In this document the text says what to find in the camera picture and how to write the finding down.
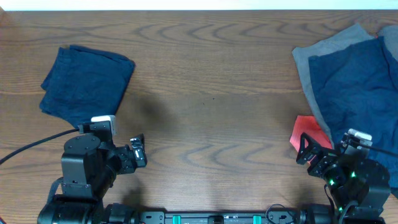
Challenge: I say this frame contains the grey garment on pile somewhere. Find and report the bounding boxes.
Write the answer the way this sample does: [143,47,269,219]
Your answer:
[292,24,397,150]

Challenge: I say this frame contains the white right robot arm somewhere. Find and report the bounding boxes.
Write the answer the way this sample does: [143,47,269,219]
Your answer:
[296,129,391,223]

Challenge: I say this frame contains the navy blue garment on pile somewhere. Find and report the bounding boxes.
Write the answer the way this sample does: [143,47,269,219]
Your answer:
[308,37,397,195]

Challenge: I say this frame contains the dark navy blue shorts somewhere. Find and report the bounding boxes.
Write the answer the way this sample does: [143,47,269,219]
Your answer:
[39,45,136,127]

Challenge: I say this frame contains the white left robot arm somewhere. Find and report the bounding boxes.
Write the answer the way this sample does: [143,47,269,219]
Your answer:
[37,121,147,224]

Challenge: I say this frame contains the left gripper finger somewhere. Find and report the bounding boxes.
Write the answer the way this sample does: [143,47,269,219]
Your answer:
[134,149,147,167]
[130,133,145,152]

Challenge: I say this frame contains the red garment on pile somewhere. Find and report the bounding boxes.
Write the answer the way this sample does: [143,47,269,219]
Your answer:
[290,115,332,153]

